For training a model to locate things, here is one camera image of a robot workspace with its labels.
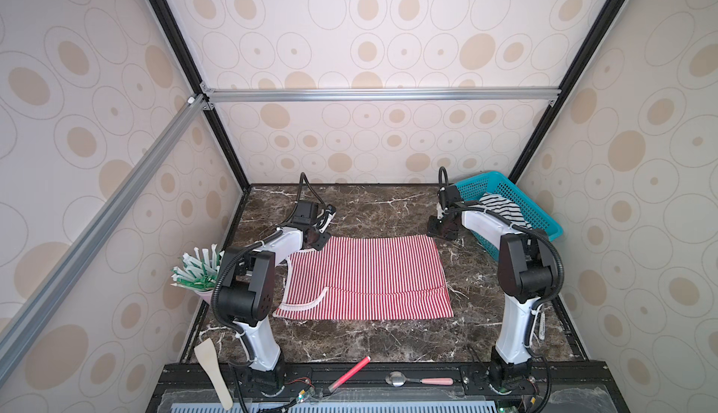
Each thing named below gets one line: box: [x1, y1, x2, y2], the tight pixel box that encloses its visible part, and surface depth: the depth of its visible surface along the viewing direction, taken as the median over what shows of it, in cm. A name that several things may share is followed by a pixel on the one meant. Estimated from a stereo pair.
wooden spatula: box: [193, 338, 234, 412], surface depth 78 cm
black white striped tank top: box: [467, 192, 533, 231], surface depth 108 cm
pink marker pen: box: [328, 356, 372, 394], surface depth 76 cm
